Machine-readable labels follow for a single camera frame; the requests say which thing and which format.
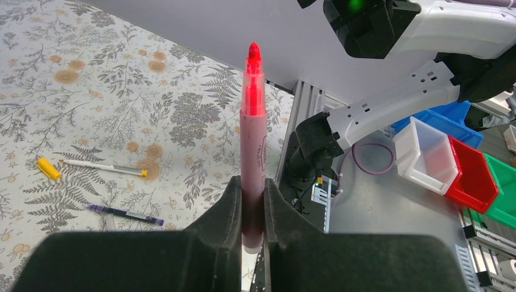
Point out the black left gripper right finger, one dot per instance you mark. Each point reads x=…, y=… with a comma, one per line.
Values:
x=300, y=257

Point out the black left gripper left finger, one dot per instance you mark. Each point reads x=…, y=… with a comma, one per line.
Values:
x=205, y=256

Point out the white plastic bin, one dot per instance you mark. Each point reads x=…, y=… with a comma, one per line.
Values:
x=425, y=157

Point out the green plastic bin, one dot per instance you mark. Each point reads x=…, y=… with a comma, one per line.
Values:
x=502, y=209

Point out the clear pen cap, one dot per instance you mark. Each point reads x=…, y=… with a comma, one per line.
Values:
x=110, y=225

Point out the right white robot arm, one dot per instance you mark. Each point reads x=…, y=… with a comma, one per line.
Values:
x=390, y=59

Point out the red plastic bin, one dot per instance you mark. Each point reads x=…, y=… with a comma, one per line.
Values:
x=474, y=187

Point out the dark purple pen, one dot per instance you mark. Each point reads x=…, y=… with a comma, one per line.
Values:
x=125, y=214

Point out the blue plastic bin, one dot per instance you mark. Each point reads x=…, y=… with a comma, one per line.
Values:
x=450, y=119

